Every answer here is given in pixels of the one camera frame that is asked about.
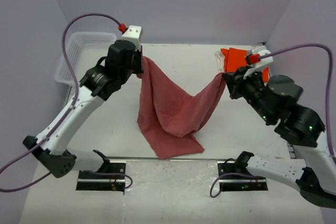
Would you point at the folded orange t shirt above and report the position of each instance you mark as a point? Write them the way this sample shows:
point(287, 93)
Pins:
point(235, 58)

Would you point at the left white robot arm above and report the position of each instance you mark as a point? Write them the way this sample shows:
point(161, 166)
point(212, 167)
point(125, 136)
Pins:
point(50, 146)

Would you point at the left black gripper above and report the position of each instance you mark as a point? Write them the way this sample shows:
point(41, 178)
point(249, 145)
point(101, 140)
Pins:
point(138, 54)

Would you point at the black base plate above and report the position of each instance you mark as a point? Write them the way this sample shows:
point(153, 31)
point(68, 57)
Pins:
point(234, 183)
point(111, 177)

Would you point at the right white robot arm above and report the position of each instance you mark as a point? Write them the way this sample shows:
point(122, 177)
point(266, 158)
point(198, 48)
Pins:
point(276, 102)

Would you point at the folded white t shirt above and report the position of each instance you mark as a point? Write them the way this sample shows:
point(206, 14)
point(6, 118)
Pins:
point(220, 61)

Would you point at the pink t shirt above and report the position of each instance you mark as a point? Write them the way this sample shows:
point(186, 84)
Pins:
point(169, 117)

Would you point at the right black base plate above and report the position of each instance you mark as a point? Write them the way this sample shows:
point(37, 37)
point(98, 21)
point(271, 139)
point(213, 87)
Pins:
point(234, 183)

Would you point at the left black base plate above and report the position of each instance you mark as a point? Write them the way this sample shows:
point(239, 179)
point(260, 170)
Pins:
point(111, 177)

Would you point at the white plastic basket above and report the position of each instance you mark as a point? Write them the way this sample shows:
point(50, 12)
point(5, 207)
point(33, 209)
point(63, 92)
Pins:
point(85, 48)

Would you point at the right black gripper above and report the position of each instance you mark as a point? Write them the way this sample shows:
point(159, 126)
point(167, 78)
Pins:
point(235, 80)

